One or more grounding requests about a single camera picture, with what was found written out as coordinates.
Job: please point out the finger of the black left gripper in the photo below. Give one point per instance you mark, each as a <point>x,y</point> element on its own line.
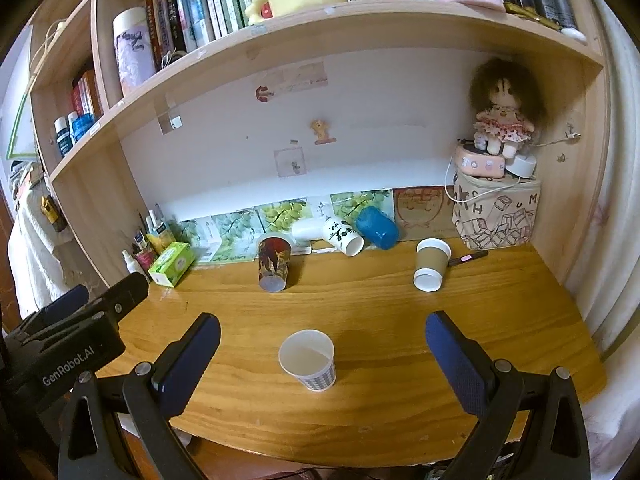
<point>61,308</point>
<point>119,300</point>

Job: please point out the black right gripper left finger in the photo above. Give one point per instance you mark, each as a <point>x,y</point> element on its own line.
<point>92,445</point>

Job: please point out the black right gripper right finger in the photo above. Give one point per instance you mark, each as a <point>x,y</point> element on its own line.
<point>554,442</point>

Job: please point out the grey checked paper cup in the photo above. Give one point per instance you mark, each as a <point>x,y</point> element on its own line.
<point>308,356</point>

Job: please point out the red robot print cup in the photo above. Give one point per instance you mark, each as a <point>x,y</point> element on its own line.
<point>274,253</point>

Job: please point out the brown sleeve coffee cup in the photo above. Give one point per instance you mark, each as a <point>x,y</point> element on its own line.
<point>432,258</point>

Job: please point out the panda print paper cup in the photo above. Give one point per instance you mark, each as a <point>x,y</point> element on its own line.
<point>342,236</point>

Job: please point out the blue plastic cup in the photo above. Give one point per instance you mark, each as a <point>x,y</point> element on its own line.
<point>378,228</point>

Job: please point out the white squeeze bottle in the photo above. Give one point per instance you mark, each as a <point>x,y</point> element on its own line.
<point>132,264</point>

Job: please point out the green tissue box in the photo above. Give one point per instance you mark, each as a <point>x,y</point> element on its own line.
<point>168,269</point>

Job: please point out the grape print paper sheet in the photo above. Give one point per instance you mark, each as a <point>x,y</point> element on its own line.
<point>232,237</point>

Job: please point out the black pen pink label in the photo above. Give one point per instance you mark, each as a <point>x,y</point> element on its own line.
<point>467,258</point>

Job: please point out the letter print fabric bag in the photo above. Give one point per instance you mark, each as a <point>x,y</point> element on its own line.
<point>494,213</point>

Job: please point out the white pink floral canister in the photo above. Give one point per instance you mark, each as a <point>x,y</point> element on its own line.
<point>133,49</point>

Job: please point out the pink power strip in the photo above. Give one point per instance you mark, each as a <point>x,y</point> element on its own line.
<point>473,163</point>

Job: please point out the rag doll brown hair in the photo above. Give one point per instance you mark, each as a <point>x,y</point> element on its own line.
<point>508,105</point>

